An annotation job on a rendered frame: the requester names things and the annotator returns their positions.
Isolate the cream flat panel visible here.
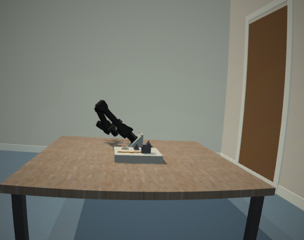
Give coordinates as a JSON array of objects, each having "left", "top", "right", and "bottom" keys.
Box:
[{"left": 114, "top": 143, "right": 163, "bottom": 164}]

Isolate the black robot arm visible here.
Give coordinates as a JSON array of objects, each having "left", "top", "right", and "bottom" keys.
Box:
[{"left": 95, "top": 100, "right": 138, "bottom": 143}]

